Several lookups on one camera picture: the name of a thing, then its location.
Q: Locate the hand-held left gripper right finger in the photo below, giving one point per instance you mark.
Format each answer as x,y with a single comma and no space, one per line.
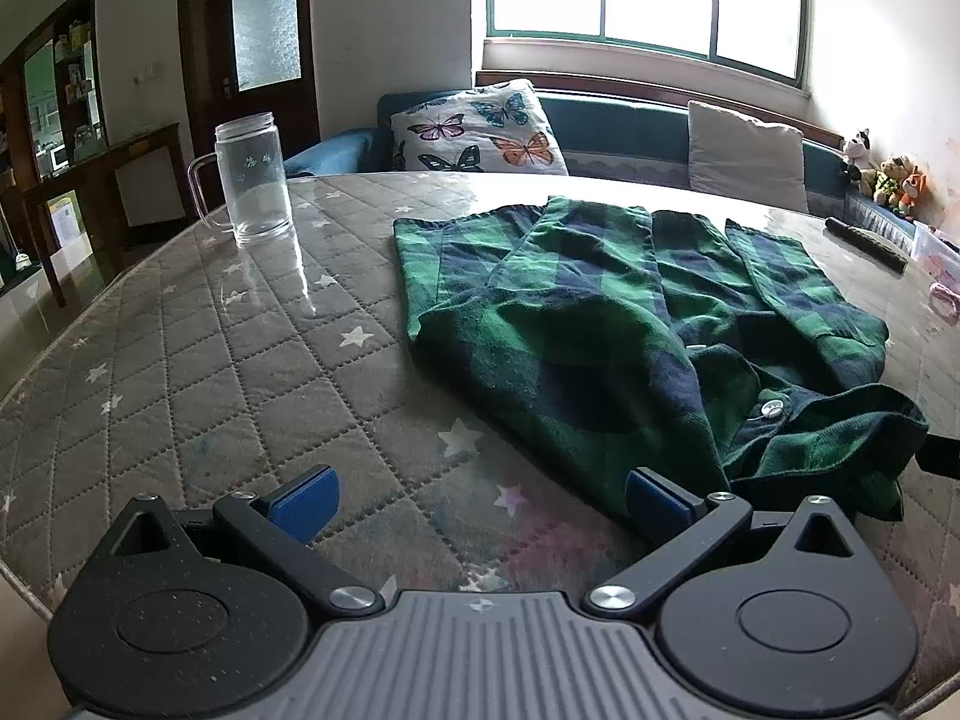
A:
656,499

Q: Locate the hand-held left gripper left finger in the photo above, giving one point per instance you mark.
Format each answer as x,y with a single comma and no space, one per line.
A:
307,499

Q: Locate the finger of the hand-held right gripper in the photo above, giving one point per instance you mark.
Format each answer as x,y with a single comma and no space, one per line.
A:
943,457

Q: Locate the green plaid shirt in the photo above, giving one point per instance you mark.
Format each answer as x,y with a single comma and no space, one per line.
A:
570,360

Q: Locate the clear plastic box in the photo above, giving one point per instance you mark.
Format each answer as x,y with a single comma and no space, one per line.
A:
934,255

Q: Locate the black remote control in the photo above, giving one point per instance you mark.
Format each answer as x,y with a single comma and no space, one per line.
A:
866,244

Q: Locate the orange fox plush toy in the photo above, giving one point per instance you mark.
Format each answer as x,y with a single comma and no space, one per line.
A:
911,191

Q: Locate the brown bear plush toy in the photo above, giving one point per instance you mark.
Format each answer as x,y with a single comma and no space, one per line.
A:
889,176

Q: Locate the clear glass mug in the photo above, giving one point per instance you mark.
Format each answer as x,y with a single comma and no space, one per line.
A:
259,195

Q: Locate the cow plush toy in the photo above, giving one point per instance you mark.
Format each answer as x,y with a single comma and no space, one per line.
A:
856,150

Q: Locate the plain beige pillow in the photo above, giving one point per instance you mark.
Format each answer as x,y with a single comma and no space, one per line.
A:
742,154

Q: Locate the blue sofa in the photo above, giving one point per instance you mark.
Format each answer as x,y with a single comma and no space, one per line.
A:
622,135

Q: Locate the white yellow carton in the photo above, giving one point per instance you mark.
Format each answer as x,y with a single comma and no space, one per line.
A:
66,221

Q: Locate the dark wooden console table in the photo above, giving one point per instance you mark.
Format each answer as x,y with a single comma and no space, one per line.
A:
97,165

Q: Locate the dark wooden door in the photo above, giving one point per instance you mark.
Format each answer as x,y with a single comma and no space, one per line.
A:
217,112

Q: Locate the butterfly print pillow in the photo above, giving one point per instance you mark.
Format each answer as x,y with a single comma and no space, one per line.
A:
480,127

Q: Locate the dark wooden shelf cabinet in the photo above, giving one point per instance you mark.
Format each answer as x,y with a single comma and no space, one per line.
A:
75,52

